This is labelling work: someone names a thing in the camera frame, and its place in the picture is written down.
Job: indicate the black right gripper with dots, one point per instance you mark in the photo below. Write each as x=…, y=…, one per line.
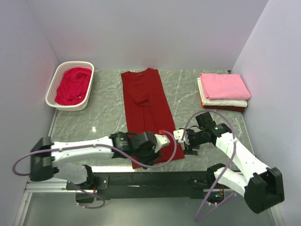
x=189, y=150

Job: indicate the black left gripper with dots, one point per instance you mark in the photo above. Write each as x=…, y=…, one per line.
x=150, y=160

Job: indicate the dark red t shirt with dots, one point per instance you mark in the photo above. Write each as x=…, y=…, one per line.
x=145, y=103

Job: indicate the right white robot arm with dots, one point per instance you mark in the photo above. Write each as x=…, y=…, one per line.
x=261, y=186

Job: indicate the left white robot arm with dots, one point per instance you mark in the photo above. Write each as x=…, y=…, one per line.
x=58, y=162

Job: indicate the folded white t shirt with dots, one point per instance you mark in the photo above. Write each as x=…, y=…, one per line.
x=206, y=102

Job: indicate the folded pink t shirt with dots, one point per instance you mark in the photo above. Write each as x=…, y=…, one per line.
x=224, y=87

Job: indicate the white plastic laundry basket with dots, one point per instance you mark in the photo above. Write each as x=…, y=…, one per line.
x=56, y=81

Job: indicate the crimson t shirt in basket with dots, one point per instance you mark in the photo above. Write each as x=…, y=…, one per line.
x=73, y=87

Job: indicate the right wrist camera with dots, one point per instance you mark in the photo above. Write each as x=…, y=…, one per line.
x=181, y=136

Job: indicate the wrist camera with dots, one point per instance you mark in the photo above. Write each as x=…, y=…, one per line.
x=181, y=136
x=161, y=142

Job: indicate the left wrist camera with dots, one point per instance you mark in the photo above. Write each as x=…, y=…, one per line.
x=161, y=142

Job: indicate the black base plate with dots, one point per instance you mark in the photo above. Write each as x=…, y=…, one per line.
x=125, y=185

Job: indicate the aluminium rail frame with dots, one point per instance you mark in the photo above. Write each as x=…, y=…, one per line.
x=53, y=185

